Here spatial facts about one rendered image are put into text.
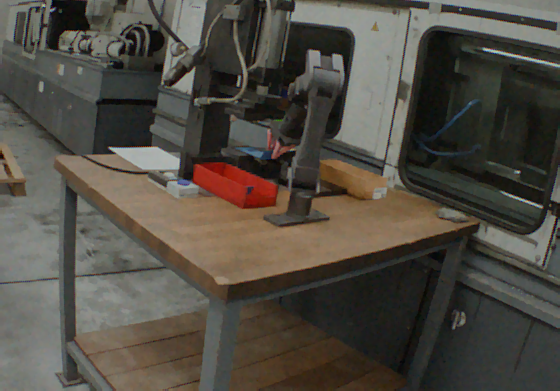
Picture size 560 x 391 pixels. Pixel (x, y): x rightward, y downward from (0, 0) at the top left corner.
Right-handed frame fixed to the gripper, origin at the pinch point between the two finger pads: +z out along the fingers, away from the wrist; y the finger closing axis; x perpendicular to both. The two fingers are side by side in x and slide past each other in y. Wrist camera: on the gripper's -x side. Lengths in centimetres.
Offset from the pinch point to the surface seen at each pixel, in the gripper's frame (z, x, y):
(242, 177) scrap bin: 5.0, 12.7, -5.4
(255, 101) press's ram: -8.6, 2.5, 15.2
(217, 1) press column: -24, 5, 55
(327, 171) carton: 3.1, -24.3, -5.9
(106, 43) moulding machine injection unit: 167, -113, 340
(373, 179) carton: -2.9, -35.7, -16.2
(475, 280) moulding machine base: -1, -55, -66
